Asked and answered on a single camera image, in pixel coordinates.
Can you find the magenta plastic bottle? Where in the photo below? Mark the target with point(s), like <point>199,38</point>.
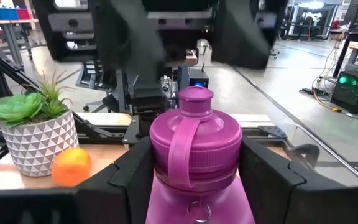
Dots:
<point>197,140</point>

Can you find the metal shelf with bins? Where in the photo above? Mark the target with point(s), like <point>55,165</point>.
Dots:
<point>14,43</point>

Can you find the clear plastic container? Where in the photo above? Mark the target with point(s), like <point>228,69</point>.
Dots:
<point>337,161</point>

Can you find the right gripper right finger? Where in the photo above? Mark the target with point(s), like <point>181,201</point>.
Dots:
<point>269,193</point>

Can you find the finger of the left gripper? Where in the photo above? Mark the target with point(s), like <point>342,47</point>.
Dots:
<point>129,46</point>
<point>241,40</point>

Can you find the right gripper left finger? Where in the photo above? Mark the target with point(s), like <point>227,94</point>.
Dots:
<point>126,193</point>

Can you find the potted green succulent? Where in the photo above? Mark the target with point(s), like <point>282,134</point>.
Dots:
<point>39,146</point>

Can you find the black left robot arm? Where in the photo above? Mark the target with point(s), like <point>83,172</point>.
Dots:
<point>149,102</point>

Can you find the round orange toy fruit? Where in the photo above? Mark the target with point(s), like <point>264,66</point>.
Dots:
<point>71,168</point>

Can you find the green-lit computer tower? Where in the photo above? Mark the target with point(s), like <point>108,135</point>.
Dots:
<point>353,93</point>

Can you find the small blue-lit black device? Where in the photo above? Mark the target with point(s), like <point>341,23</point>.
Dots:
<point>197,77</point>

